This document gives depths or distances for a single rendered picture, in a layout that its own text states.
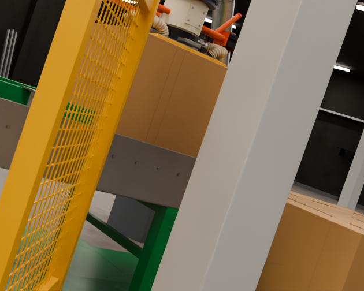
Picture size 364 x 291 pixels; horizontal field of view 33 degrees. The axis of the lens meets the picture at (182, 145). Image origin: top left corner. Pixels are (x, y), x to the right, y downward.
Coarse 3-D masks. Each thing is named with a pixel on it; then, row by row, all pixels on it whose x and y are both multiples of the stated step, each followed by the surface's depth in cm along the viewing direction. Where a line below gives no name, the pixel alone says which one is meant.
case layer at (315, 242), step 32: (288, 224) 230; (320, 224) 219; (352, 224) 235; (288, 256) 226; (320, 256) 215; (352, 256) 205; (256, 288) 235; (288, 288) 223; (320, 288) 212; (352, 288) 208
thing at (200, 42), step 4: (152, 28) 231; (152, 32) 234; (156, 32) 233; (168, 36) 236; (180, 40) 230; (184, 40) 228; (188, 40) 228; (200, 40) 245; (204, 40) 247; (188, 44) 233; (192, 44) 230; (196, 44) 231; (200, 44) 245; (204, 44) 246; (196, 48) 245
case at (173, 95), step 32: (96, 32) 230; (160, 64) 215; (192, 64) 223; (96, 96) 218; (128, 96) 211; (160, 96) 218; (192, 96) 226; (128, 128) 214; (160, 128) 221; (192, 128) 229
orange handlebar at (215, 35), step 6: (108, 0) 248; (162, 6) 230; (156, 12) 245; (162, 12) 235; (168, 12) 232; (204, 30) 243; (210, 30) 245; (210, 36) 251; (216, 36) 248; (222, 36) 249
